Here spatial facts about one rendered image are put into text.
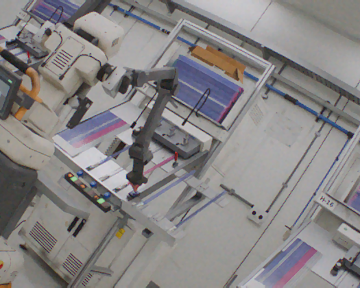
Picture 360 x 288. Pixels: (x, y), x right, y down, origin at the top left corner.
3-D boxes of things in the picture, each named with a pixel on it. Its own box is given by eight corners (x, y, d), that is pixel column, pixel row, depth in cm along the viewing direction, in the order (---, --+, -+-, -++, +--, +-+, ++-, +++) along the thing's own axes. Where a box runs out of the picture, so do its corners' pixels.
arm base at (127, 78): (108, 64, 230) (130, 79, 227) (119, 60, 237) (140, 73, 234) (103, 81, 235) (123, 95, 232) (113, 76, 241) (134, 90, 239)
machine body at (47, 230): (81, 308, 304) (138, 228, 307) (12, 241, 336) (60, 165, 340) (127, 311, 361) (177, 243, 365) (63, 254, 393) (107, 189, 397)
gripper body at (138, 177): (134, 171, 282) (135, 160, 278) (148, 182, 278) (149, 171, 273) (125, 177, 278) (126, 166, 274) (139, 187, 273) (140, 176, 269)
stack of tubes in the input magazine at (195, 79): (217, 123, 326) (242, 86, 327) (156, 85, 349) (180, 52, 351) (223, 129, 337) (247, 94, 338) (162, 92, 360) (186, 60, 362)
